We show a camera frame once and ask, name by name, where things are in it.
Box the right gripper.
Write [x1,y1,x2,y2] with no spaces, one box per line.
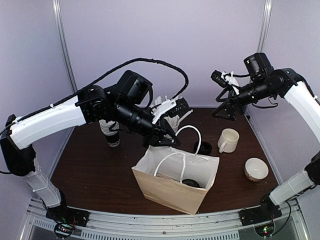
[212,76,275,121]

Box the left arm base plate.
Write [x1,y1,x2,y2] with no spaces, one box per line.
[45,205,90,227]

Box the white cup holding straws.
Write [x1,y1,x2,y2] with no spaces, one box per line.
[172,124,179,133]

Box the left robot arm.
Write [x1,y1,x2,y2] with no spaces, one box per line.
[0,70,181,222]

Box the stack of paper cups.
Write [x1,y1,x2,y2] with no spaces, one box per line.
[99,119,120,147]

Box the white ceramic bowl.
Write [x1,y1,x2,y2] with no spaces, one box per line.
[244,157,269,182]

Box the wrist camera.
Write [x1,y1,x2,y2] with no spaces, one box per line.
[211,70,239,88]
[168,97,191,118]

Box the aluminium frame rail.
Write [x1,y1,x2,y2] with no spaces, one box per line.
[17,197,311,240]

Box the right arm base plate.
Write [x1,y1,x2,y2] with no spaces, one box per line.
[238,206,282,227]

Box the corner metal post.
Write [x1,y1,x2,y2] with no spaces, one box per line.
[52,0,78,93]
[243,0,273,111]

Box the wrapped straws bundle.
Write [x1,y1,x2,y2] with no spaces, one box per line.
[150,95,193,128]

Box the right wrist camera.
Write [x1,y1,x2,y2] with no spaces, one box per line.
[211,70,239,88]

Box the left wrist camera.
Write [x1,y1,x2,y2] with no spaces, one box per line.
[168,97,191,118]

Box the right corner metal post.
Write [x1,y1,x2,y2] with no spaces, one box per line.
[243,0,273,111]

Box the brown paper bag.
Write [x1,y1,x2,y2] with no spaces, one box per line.
[131,125,221,216]

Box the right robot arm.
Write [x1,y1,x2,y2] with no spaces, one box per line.
[210,52,320,221]

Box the cream ceramic mug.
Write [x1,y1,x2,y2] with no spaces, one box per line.
[217,128,240,153]

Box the left corner metal post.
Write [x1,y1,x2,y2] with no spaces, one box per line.
[52,0,78,93]

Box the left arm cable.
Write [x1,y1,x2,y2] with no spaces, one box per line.
[0,57,190,175]

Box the stack of black lids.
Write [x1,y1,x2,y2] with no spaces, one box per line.
[193,141,213,156]

